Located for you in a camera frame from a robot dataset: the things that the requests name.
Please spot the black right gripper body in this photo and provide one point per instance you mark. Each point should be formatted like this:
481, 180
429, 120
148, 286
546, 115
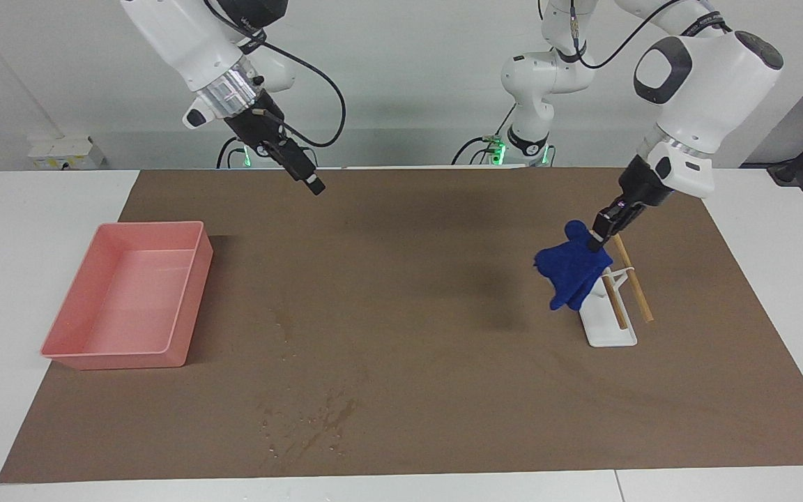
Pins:
258, 122

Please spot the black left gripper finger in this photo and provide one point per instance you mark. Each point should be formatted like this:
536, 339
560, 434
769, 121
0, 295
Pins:
607, 222
626, 222

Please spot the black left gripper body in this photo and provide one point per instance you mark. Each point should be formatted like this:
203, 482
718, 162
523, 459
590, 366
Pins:
645, 188

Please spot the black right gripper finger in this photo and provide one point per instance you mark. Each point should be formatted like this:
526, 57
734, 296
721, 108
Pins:
293, 167
305, 164

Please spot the blue towel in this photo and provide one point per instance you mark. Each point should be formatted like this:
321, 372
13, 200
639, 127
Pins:
572, 272

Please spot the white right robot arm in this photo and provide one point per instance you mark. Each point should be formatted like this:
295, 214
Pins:
192, 42

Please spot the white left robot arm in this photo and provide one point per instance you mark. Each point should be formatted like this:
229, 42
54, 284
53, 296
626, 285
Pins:
708, 90

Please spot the scattered water splash droplets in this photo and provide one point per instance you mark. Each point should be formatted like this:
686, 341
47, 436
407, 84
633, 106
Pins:
325, 418

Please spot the white rack with wooden rods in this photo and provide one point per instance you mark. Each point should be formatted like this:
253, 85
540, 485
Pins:
610, 336

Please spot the brown table mat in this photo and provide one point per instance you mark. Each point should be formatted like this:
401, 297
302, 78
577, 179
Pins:
408, 314

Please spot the pink plastic bin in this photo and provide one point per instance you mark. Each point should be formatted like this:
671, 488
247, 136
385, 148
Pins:
129, 300

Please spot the white wall socket box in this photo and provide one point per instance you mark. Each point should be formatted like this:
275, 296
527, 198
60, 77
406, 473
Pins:
67, 152

